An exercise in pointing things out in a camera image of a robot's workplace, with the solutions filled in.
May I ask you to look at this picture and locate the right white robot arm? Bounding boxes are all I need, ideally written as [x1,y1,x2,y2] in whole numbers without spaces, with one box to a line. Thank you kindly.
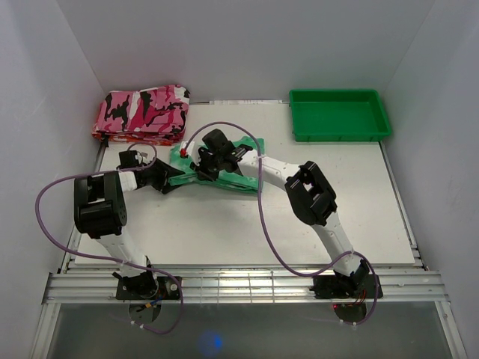
[180,129,370,297]

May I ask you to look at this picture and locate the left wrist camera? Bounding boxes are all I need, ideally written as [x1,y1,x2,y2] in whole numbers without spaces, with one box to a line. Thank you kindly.
[134,151,149,166]

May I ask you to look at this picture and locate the aluminium frame rail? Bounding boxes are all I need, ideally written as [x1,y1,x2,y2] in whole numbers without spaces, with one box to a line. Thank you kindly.
[43,269,449,304]

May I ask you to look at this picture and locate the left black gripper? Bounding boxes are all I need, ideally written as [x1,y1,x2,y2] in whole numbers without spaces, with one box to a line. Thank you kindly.
[139,157,183,194]

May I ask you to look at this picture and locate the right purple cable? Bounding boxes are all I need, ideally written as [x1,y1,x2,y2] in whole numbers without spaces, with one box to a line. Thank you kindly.
[186,121,378,327]

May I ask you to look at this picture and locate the pink camouflage folded trousers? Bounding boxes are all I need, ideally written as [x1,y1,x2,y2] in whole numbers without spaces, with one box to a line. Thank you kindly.
[92,85,190,143]

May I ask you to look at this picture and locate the green tie-dye trousers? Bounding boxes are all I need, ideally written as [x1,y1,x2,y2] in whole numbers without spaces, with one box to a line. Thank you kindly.
[168,136,265,194]

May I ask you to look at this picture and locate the white paper strip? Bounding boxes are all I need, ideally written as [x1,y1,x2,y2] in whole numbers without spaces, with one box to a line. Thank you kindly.
[208,99,290,105]

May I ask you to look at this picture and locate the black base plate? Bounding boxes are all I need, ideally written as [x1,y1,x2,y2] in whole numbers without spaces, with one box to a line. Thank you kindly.
[310,274,383,299]
[115,274,180,301]

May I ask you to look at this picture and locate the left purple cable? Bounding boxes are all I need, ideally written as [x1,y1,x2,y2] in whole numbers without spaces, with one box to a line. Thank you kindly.
[34,141,184,334]

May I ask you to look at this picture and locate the purple cable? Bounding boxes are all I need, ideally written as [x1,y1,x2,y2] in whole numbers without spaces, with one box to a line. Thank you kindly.
[186,121,378,327]
[34,141,184,334]

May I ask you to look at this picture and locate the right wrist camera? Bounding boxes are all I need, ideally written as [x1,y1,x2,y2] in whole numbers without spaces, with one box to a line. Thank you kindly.
[179,141,195,159]

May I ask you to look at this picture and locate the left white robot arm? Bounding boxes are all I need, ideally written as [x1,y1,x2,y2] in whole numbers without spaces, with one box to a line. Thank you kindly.
[74,150,185,299]

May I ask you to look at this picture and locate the orange folded garment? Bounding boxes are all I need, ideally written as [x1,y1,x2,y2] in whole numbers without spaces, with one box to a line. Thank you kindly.
[92,131,184,146]

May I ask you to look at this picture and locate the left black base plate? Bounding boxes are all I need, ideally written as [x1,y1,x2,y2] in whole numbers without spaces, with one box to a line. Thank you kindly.
[115,274,180,301]

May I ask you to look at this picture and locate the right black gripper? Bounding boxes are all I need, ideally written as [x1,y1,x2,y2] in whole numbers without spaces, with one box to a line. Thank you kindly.
[190,150,223,182]

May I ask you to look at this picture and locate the green plastic tray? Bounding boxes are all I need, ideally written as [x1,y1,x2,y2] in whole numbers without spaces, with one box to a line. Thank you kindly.
[289,89,391,143]

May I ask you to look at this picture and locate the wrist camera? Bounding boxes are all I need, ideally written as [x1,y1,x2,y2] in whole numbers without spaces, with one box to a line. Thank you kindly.
[179,141,195,159]
[134,151,149,166]

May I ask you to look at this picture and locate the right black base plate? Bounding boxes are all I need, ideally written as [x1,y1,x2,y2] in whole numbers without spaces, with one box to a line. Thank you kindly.
[310,274,383,299]

